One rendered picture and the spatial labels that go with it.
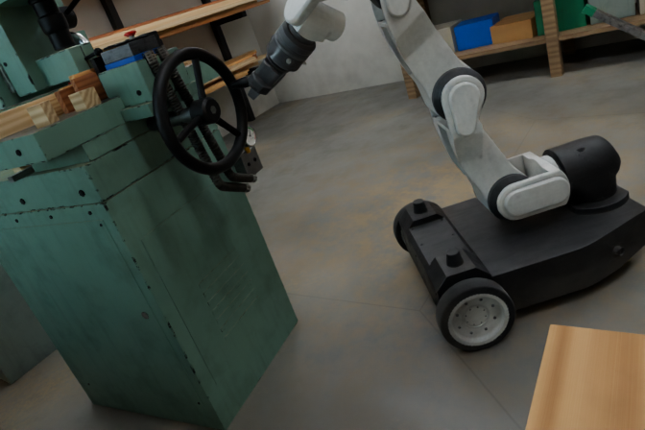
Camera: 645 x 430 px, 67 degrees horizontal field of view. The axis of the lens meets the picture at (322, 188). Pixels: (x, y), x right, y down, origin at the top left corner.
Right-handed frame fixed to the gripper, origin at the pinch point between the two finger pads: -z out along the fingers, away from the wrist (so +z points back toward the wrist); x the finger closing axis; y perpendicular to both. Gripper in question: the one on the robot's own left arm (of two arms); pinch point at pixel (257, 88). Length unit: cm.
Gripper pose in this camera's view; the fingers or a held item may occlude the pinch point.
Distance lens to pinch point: 120.0
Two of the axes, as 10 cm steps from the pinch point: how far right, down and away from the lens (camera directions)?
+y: -7.4, -6.5, -1.6
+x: 3.2, -5.5, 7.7
